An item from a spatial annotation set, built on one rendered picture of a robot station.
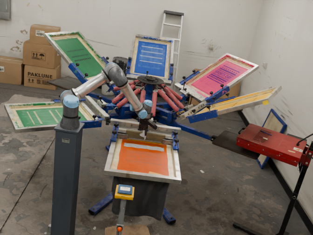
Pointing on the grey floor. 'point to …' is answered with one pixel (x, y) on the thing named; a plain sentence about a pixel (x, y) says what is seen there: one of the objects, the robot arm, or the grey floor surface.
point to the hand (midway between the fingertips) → (145, 137)
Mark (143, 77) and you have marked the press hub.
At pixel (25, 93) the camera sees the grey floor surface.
